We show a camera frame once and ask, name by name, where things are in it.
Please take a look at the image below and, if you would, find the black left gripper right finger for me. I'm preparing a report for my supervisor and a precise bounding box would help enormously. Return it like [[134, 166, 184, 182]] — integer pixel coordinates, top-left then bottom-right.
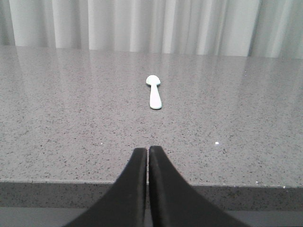
[[149, 146, 246, 227]]

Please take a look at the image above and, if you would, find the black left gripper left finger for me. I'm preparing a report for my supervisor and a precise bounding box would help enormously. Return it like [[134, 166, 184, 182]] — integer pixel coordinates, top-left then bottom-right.
[[66, 148, 147, 227]]

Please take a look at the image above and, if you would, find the pale green spoon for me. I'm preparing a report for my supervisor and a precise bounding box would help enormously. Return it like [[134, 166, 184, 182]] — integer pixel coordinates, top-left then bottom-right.
[[146, 75, 162, 110]]

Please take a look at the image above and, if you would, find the white curtain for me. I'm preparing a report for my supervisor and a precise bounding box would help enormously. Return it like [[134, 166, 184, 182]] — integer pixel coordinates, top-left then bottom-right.
[[0, 0, 303, 59]]

